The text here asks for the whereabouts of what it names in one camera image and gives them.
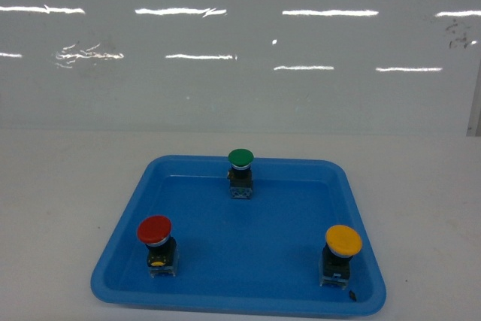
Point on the white whiteboard panel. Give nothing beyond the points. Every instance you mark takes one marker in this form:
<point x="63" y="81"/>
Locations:
<point x="395" y="67"/>

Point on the blue plastic tray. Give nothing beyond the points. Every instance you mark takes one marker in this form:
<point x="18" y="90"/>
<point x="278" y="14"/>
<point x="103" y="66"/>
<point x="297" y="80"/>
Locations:
<point x="255" y="256"/>

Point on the green mushroom push button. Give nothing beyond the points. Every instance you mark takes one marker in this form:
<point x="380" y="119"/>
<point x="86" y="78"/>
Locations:
<point x="240" y="175"/>

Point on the red mushroom push button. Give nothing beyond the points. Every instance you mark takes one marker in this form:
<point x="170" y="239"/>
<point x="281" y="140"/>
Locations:
<point x="163" y="253"/>

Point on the small dark debris speck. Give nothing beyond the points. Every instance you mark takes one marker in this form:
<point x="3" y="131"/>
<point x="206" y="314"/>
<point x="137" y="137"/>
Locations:
<point x="352" y="295"/>

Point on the yellow mushroom push button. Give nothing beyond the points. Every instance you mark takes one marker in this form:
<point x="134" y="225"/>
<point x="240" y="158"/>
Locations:
<point x="342" y="243"/>

